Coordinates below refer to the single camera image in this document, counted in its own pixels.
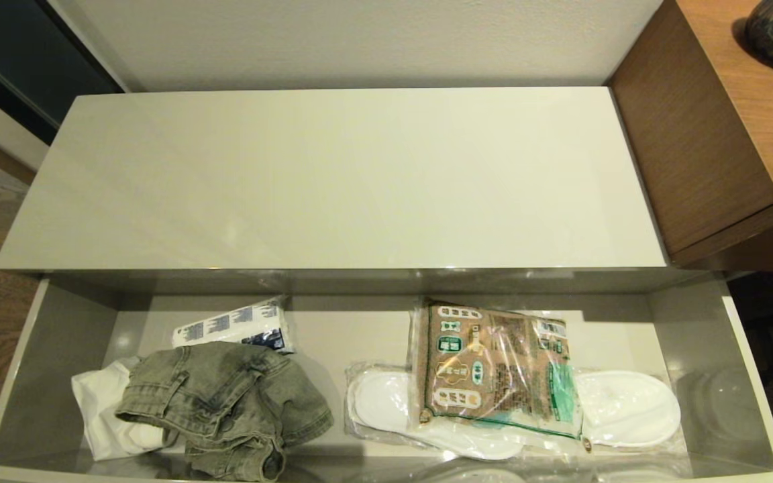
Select beige glossy cabinet drawer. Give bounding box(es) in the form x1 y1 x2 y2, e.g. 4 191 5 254
0 268 773 483

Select grey washed denim jeans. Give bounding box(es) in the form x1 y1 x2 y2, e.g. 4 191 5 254
116 341 333 482

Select beige glossy low cabinet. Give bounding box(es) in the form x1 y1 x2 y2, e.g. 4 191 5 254
0 87 670 272

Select white slippers in plastic bag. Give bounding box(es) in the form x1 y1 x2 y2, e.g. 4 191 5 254
571 369 687 451
345 362 528 464

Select brown rice bag green print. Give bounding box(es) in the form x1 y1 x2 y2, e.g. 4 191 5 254
408 299 585 443

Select white tissue pack blue print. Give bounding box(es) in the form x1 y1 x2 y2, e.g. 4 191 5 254
172 299 295 354

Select brown wooden desk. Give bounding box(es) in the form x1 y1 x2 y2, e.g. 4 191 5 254
607 0 773 272

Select dark glass door panel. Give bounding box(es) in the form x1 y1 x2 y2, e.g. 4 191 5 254
0 0 125 145

